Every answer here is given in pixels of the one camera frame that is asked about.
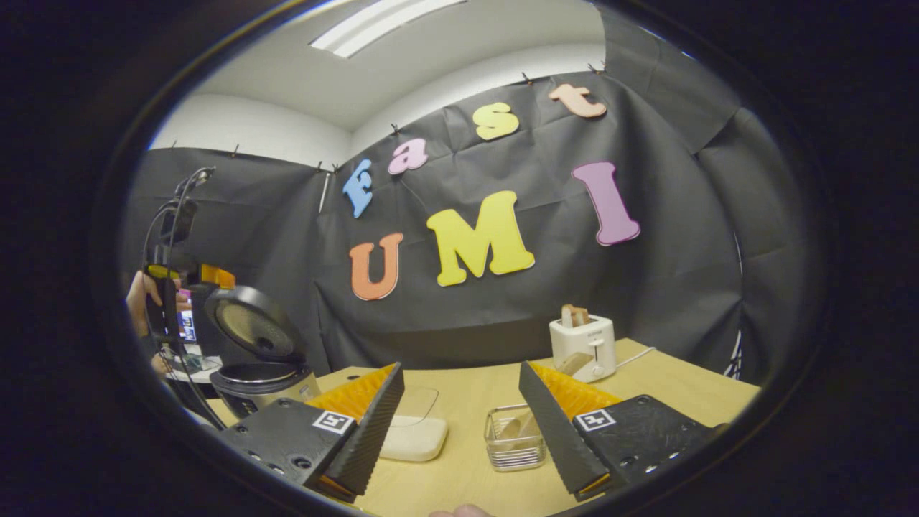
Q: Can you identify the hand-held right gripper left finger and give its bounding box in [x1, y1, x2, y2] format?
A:
[215, 361, 405, 503]

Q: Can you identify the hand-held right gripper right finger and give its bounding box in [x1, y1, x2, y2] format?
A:
[518, 360, 726, 502]

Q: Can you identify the wooden spoon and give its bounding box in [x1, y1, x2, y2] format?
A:
[498, 350, 595, 442]

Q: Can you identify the wire chopstick holder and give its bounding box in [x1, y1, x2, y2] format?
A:
[485, 404, 548, 472]

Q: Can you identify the clear box of white rice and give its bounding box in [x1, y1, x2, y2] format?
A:
[379, 386, 449, 462]

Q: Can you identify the black rice cooker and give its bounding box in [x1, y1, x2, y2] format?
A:
[205, 286, 322, 421]

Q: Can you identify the small white side table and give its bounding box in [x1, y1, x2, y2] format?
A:
[164, 350, 225, 383]

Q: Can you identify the white toaster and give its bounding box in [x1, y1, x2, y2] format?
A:
[549, 315, 618, 383]

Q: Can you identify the left hand-held gripper cable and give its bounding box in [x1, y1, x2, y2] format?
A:
[142, 167, 225, 432]

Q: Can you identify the white toaster power cable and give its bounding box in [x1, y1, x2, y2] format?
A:
[615, 346, 658, 369]

